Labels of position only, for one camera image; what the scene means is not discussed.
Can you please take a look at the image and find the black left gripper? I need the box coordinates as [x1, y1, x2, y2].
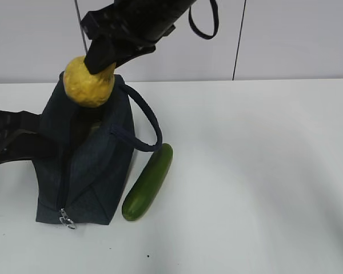
[0, 110, 57, 164]

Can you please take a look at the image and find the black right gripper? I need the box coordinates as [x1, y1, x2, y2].
[80, 0, 177, 75]

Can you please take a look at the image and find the yellow toy pumpkin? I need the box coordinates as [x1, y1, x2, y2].
[63, 56, 116, 108]

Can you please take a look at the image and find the dark blue fabric lunch bag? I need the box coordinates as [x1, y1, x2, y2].
[33, 75, 162, 225]

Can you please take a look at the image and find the green cucumber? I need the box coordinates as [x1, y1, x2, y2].
[121, 143, 173, 221]

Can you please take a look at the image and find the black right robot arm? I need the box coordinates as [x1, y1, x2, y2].
[81, 0, 194, 75]

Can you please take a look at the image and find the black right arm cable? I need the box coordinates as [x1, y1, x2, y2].
[188, 0, 220, 39]

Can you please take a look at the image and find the silver zipper pull ring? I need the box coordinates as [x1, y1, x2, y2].
[58, 208, 77, 229]

